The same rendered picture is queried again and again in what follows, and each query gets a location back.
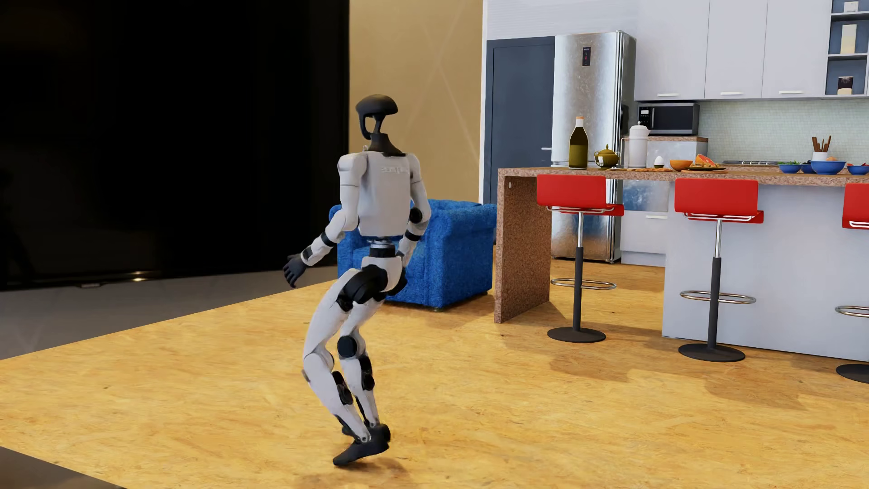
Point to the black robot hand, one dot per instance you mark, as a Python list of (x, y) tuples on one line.
[(294, 269)]

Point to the blue fabric armchair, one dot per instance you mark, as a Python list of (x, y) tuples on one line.
[(455, 252)]

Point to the white left robot leg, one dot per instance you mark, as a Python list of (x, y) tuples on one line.
[(324, 333)]

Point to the white robot leg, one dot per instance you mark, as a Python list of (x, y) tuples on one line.
[(360, 380), (324, 333)]

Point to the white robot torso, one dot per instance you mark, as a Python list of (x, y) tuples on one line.
[(384, 197)]

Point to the white right robot leg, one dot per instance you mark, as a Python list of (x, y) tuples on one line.
[(360, 380)]

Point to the black robot head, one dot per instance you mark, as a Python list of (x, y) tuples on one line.
[(377, 106)]

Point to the brown granite bar counter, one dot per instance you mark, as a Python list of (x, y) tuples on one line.
[(523, 244)]

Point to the dark grey door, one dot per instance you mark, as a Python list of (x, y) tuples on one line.
[(519, 115)]

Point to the red bar stool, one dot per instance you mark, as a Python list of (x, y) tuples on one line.
[(716, 197), (857, 204), (574, 191)]

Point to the green wine bottle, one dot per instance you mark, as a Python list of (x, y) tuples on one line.
[(578, 146)]

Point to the olive green teapot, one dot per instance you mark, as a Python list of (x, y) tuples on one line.
[(606, 159)]

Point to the stainless steel refrigerator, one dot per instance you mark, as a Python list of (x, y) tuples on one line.
[(590, 95)]

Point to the white base cabinet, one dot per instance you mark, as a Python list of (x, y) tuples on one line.
[(641, 231)]

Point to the white lidded jug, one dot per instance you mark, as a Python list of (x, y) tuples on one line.
[(637, 146)]

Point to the orange bowl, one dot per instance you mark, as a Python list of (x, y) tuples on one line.
[(680, 165)]

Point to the black microwave oven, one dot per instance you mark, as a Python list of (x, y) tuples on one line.
[(667, 119)]

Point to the plate of sliced fruit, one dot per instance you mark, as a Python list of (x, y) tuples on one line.
[(706, 164)]

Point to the steel cooktop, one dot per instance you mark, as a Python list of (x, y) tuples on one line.
[(753, 163)]

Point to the white kitchen island base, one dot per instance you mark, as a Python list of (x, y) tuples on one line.
[(794, 271)]

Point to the small blue bowl with greens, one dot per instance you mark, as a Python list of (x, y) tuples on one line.
[(789, 168)]

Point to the white cup with wooden utensils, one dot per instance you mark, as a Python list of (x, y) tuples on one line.
[(821, 155)]

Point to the large blue bowl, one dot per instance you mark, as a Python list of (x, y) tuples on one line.
[(828, 167)]

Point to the blue bowl with food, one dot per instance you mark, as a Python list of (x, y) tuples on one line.
[(859, 169)]

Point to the dark jar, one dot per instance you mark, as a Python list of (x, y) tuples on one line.
[(844, 86)]

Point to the beige box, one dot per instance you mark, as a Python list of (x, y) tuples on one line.
[(848, 39)]

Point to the white wall cabinets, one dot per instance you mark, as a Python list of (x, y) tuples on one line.
[(733, 47)]

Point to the open wall shelf unit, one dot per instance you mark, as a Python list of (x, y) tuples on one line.
[(831, 64)]

